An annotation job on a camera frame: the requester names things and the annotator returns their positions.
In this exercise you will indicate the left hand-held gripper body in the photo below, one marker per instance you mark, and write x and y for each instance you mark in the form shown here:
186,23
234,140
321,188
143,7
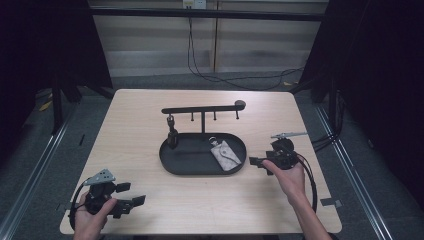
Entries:
100,196

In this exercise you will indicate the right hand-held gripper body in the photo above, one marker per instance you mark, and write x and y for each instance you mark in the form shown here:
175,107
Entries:
283,151

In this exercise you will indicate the grey patterned key pouch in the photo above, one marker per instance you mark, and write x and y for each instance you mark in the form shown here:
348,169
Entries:
226,156

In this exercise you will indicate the black key rack with tray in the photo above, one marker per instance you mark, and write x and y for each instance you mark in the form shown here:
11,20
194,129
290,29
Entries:
195,160

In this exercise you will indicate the black car key fob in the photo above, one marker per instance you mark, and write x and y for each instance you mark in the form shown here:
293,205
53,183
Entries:
172,133

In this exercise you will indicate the person's right hand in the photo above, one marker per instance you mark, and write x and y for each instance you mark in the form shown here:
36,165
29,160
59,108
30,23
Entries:
288,181

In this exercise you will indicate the person's left hand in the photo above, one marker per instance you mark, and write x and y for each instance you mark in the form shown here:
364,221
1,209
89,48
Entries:
90,220

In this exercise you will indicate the grey tape strip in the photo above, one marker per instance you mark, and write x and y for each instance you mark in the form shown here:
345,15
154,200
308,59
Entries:
331,202
64,206

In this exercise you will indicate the black metal stand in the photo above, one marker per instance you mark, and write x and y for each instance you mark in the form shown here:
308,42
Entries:
57,110

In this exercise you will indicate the yellow floor scrap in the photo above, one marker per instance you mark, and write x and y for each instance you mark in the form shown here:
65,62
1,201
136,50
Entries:
45,105

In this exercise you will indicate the black curtain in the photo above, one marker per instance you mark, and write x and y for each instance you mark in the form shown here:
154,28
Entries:
383,83
43,43

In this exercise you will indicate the black horizontal bar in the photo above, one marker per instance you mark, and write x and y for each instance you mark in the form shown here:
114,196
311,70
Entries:
206,14

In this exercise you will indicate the metal floor rail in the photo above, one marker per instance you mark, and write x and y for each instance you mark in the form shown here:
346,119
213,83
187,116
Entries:
353,176
30,186

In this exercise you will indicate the white wall outlet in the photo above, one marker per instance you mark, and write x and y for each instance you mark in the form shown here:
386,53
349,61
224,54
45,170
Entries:
194,3

